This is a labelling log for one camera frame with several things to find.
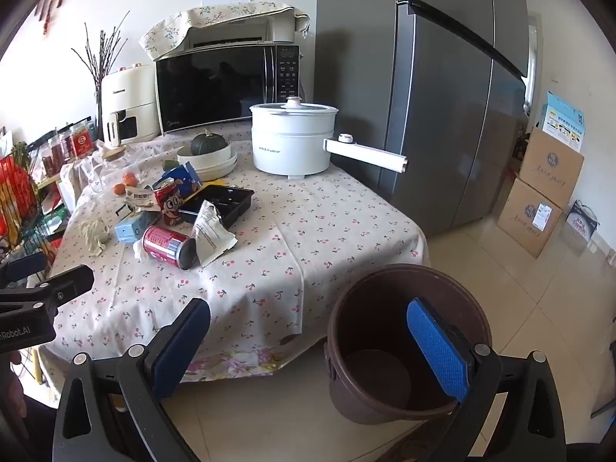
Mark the cardboard box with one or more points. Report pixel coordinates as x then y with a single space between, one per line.
551 168
527 219

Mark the black microwave oven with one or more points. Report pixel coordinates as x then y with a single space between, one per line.
211 91

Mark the white electric pot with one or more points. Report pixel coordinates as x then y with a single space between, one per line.
288 144

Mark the dented red drink can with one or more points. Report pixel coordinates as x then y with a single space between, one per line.
168 207

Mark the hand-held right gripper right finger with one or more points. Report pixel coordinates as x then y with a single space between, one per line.
438 351

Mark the white pecan snack packet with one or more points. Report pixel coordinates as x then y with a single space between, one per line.
209 240

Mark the cherry print tablecloth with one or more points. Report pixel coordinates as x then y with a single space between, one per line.
288 231

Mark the green avocado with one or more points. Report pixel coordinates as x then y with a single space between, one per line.
169 164

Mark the dried branches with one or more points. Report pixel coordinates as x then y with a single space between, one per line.
102 57

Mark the glass jar with bamboo lid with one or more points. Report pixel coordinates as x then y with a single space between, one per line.
113 158

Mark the cream air fryer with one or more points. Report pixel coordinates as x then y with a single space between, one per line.
127 96

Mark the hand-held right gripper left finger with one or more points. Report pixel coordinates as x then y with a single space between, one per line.
178 349

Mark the white countertop appliance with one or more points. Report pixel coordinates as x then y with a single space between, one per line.
240 33

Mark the white knob pot lid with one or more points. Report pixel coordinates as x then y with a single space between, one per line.
293 105

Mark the cream deep bowl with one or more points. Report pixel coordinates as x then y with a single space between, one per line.
204 160

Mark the brown plastic trash bin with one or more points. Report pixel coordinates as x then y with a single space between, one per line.
370 308

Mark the white printed bag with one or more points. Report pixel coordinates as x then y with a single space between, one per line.
582 225

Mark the grey refrigerator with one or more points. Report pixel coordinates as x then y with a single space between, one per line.
433 106

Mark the floral cloth cover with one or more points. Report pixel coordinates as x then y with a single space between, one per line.
216 13

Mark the blue and white box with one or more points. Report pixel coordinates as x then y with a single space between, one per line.
563 122

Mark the small blue box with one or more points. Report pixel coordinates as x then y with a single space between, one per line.
130 229

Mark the small orange tangerine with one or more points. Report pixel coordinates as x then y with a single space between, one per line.
129 179
119 187

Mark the blue almond print carton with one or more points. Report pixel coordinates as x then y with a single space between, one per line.
187 178

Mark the white crumpled wrapper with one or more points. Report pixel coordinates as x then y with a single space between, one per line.
142 198

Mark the cream shallow bowl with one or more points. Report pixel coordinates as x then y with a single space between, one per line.
226 169
221 177

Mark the white crumpled tissue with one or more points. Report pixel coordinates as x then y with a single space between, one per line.
94 236

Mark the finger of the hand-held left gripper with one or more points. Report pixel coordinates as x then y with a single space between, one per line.
24 267
62 285

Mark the black plastic tray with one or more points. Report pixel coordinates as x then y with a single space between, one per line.
226 199

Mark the red label jar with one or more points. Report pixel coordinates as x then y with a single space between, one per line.
54 153
82 142

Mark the dark green squash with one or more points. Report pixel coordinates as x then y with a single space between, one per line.
209 143

